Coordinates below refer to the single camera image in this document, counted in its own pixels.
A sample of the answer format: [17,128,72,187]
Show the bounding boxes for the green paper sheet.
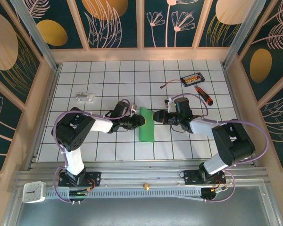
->
[138,107,155,143]

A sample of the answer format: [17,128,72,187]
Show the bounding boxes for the white square clock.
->
[22,181,47,204]

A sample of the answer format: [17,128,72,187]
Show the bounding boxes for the orange black utility knife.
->
[194,86,214,106]

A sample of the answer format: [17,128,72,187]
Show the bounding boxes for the black tray with gold connectors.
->
[180,72,205,88]

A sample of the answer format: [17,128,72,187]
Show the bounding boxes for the grey metal panel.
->
[4,186,281,226]

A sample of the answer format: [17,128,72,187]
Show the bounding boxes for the power wiring with connector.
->
[68,178,97,198]
[208,175,228,194]

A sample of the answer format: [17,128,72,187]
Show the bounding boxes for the thin red wire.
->
[160,79,183,89]

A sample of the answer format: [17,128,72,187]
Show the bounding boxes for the white plastic bracket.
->
[75,91,96,104]

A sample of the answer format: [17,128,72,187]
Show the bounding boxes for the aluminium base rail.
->
[14,162,272,189]

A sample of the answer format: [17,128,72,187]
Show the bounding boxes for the aluminium side rail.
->
[28,65,61,170]
[222,65,259,167]

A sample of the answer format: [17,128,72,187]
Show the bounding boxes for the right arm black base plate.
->
[183,169,226,186]

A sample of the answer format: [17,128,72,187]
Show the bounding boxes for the slotted grey cable duct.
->
[45,188,203,201]

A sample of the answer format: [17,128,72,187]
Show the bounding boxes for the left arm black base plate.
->
[58,171,101,188]

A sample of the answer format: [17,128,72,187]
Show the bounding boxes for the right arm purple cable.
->
[171,93,269,203]

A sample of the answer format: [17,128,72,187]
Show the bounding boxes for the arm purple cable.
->
[51,98,134,204]
[171,93,269,203]

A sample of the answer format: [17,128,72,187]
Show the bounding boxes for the aluminium frame post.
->
[222,0,273,69]
[10,0,61,71]

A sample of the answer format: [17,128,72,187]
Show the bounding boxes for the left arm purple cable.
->
[51,98,134,204]

